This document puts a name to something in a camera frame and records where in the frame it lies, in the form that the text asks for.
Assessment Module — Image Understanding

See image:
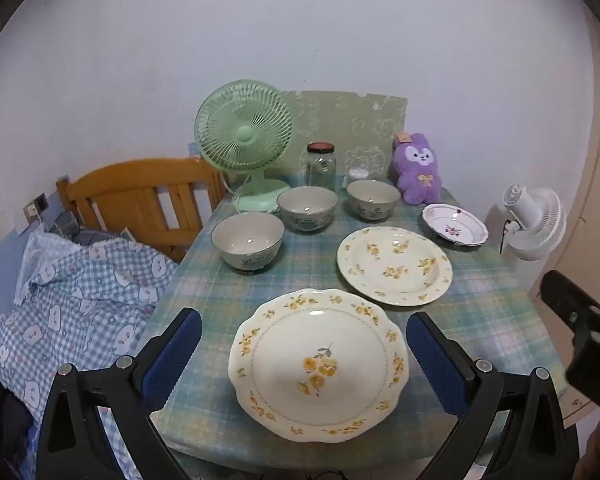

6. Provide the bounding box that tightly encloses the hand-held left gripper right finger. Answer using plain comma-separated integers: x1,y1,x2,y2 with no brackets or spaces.
406,311,578,480

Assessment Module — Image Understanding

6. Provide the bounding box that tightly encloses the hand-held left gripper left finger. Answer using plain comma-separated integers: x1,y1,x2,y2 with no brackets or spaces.
35,307,203,480

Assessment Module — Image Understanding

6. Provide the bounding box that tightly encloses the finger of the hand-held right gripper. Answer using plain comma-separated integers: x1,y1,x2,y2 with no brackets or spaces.
539,270,600,347

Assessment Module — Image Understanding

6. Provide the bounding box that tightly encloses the green floral ceramic bowl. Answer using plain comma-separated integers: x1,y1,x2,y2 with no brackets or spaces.
211,211,286,275
276,186,339,233
346,180,401,222

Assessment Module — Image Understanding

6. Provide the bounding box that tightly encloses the white clip fan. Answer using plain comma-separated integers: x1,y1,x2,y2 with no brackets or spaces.
499,185,567,262

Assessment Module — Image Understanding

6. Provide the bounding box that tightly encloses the yellow floral round plate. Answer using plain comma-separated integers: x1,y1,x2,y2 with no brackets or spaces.
336,226,454,307

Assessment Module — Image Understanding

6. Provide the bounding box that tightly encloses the blue checked printed blanket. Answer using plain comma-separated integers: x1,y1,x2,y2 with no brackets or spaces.
0,225,181,480

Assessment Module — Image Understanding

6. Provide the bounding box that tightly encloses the yellow floral scalloped plate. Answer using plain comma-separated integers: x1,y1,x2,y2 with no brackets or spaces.
228,288,410,443

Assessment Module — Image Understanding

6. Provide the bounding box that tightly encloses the small purple floral plate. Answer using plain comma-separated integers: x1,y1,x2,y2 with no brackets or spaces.
421,203,489,247

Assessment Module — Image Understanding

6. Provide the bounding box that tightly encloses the dark plaid cloth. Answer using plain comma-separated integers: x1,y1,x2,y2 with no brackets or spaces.
50,211,106,247

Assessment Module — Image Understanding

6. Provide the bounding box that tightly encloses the black cloth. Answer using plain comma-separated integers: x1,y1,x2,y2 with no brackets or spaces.
0,375,36,467

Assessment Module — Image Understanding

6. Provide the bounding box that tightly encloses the purple plush toy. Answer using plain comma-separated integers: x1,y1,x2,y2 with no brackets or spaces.
392,132,443,206

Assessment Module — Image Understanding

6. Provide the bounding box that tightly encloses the glass jar with dark lid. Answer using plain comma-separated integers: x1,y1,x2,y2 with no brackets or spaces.
306,142,338,192

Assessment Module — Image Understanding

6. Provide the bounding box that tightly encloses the green desk fan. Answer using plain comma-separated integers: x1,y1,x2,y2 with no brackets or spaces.
194,79,295,213

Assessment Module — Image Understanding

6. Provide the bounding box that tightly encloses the green patterned wall mat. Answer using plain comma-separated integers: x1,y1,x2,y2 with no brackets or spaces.
280,90,408,181

